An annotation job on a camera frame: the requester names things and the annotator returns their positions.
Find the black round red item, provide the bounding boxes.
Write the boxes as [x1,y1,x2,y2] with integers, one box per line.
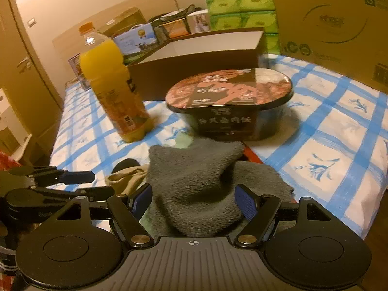
[111,158,140,173]

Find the green tissue pack bundle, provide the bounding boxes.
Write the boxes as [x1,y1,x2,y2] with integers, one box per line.
[205,0,280,55]

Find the stacked orange food bowls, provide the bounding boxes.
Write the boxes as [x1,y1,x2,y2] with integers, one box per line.
[159,18,191,40]

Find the white product box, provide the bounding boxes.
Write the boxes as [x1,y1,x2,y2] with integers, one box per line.
[186,9,210,34]

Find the beige sock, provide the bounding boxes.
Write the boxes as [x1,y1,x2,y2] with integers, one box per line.
[105,165,149,196]

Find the light green cloth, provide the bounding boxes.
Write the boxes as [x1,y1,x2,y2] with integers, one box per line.
[174,131,194,149]

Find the white small cabinet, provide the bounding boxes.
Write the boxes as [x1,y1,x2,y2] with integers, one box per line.
[1,89,32,165]

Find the brown box on headboard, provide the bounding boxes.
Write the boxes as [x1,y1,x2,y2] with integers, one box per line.
[97,7,147,38]

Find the orange juice bottle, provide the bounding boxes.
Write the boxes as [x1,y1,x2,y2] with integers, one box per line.
[79,22,153,143]

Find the red black flat packet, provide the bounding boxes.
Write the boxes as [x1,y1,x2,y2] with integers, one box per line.
[236,146,296,203]

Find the black instant rice bowl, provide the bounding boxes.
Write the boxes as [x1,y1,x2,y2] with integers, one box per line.
[165,68,294,141]

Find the wooden headboard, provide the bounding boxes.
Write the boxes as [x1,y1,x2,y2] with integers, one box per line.
[53,0,178,82]

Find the red checked bag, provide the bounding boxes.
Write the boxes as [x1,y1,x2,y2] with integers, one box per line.
[0,150,21,171]

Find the blue white checked bedspread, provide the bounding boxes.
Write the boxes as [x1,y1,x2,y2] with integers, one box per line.
[51,55,387,237]

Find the brown open cardboard box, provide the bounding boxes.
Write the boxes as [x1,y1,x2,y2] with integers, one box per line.
[128,28,268,101]

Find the wooden door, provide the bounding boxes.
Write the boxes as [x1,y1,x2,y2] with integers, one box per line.
[1,0,63,153]

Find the large brown cardboard box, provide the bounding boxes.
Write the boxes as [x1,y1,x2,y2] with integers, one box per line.
[274,0,387,92]

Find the black cables bundle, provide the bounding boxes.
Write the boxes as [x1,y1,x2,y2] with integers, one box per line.
[149,3,203,22]

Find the cow picture milk box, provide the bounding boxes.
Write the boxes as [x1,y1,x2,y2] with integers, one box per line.
[113,23,159,65]

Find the grey fluffy towel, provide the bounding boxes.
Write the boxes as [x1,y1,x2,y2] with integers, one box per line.
[145,138,294,238]

